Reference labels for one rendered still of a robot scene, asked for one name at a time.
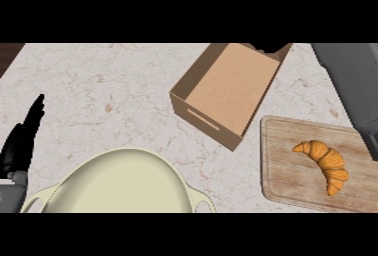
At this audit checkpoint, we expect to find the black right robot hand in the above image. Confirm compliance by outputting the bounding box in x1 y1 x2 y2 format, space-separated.
252 43 294 55

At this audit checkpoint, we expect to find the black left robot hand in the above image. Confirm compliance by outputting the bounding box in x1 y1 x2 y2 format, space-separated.
0 93 47 180

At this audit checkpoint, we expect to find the brown cardboard box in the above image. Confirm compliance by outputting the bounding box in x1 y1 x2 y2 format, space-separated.
168 43 294 153

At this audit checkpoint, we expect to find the pale wooden cutting board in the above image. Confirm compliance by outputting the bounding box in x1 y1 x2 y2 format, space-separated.
258 114 378 214

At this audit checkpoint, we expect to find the dark brown wooden panel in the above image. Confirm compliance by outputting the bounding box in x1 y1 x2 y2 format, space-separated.
0 43 26 78

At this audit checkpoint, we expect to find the golden croissant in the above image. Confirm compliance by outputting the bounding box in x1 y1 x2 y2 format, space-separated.
291 139 351 197

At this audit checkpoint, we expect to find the cream pot with handles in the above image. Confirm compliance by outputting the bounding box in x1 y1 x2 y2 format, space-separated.
19 147 217 214

